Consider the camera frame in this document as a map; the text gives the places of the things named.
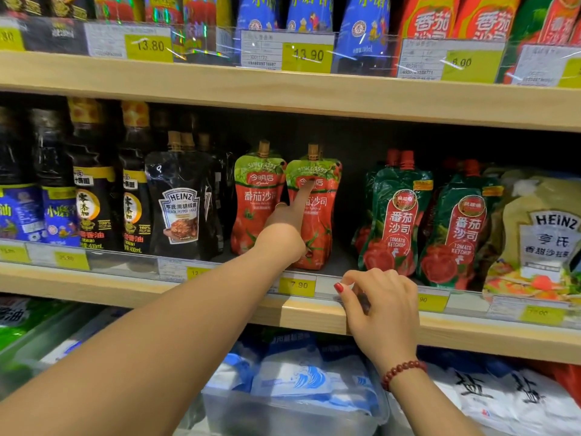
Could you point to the person's left forearm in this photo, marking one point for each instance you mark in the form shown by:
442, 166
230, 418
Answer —
159, 335

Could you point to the white and blue salt bag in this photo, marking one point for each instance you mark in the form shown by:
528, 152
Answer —
354, 385
229, 370
290, 372

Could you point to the row of shelf price tags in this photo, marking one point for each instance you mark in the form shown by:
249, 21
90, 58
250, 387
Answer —
297, 286
308, 56

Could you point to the wooden shelf board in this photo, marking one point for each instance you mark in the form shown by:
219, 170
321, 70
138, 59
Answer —
227, 86
476, 335

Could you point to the person's right thumb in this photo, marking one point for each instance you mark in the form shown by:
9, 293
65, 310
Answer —
347, 306

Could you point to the dark oil bottle blue label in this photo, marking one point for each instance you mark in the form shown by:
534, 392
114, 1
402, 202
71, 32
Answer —
18, 208
59, 213

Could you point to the red packet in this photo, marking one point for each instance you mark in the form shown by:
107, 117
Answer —
567, 376

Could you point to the large green and red pouch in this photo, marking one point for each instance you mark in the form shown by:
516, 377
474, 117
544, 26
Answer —
544, 20

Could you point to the red ketchup pouch green top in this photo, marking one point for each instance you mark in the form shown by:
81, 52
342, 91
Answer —
254, 199
324, 222

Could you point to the dark oil bottle yellow label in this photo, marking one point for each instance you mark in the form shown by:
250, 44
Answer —
93, 195
134, 199

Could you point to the person's right hand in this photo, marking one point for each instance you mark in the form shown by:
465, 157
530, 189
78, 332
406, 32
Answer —
386, 317

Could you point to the person's right forearm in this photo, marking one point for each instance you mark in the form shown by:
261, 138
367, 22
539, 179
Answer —
424, 404

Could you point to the green packet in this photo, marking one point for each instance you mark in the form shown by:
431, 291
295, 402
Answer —
22, 317

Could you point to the black pepper sauce pouch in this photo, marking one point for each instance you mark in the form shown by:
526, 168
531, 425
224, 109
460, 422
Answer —
179, 213
217, 199

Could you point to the blue wrapped oil bottle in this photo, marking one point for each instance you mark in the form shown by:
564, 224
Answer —
308, 11
363, 27
256, 13

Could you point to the dark bottle gold label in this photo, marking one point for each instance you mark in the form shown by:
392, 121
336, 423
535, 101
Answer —
22, 4
70, 5

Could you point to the green tomato ketchup pouch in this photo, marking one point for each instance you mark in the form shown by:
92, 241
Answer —
399, 222
368, 195
458, 236

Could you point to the white bag black lettering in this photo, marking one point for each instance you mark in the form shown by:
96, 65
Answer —
472, 390
540, 399

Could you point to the large red ketchup pouch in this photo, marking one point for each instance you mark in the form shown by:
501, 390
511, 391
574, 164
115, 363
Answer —
485, 15
426, 18

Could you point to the person's left hand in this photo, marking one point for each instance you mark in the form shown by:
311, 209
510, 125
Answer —
281, 236

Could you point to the clear plastic shelf guard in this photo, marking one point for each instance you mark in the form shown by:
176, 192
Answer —
467, 304
363, 63

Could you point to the bottle with red label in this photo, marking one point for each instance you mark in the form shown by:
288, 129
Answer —
118, 8
204, 13
163, 8

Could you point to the clear plastic bin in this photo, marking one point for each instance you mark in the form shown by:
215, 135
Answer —
281, 417
54, 345

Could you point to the pale green salad dressing pouch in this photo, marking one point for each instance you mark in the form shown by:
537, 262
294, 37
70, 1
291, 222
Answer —
504, 181
540, 240

